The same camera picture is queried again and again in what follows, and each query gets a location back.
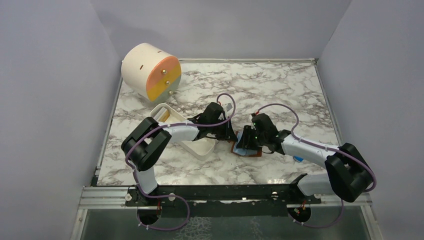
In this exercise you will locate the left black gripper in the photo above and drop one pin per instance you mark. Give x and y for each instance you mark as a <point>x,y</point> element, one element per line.
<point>228,133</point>

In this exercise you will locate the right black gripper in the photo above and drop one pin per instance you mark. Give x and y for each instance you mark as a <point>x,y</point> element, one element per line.
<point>245,142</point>

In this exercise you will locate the brown leather card holder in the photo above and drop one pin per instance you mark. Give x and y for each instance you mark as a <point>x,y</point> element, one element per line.
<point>242,152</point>

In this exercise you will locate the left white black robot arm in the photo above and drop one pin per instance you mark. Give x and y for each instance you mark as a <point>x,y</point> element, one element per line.
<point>146,143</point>

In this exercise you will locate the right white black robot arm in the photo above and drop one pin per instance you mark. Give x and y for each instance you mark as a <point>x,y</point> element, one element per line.
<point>347,174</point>

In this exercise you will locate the gold card in tray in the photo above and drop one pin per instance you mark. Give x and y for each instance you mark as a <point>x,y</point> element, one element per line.
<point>162,115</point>

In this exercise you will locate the white rectangular plastic tray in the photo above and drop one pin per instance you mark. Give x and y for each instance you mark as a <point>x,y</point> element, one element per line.
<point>201,149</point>

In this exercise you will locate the small blue object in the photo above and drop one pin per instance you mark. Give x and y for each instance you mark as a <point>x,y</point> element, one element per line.
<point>298,159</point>

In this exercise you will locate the round cream drawer cabinet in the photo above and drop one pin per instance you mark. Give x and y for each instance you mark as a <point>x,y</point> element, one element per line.
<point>151,72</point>

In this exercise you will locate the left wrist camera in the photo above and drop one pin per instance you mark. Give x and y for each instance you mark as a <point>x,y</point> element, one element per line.
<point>228,107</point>

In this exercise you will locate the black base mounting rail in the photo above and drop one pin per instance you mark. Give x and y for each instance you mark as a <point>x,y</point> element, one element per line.
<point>172,201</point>

